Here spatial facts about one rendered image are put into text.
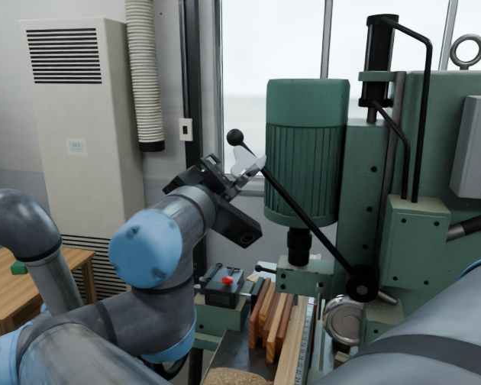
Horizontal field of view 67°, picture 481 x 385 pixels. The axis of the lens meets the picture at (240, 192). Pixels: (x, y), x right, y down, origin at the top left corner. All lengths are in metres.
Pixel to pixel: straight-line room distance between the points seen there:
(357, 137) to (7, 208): 0.69
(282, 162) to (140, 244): 0.45
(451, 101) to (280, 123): 0.30
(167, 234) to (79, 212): 2.08
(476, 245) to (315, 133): 0.36
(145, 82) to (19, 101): 1.04
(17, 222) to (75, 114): 1.52
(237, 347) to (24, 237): 0.52
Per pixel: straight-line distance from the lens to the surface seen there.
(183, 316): 0.46
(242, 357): 0.91
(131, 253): 0.40
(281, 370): 0.83
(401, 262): 0.70
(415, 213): 0.67
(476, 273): 0.20
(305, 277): 0.90
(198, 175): 0.56
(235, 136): 0.69
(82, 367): 0.26
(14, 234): 0.84
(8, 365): 0.43
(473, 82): 0.73
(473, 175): 0.69
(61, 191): 2.49
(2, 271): 2.33
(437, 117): 0.72
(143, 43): 2.21
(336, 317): 0.83
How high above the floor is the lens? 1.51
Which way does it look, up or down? 18 degrees down
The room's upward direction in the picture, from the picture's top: straight up
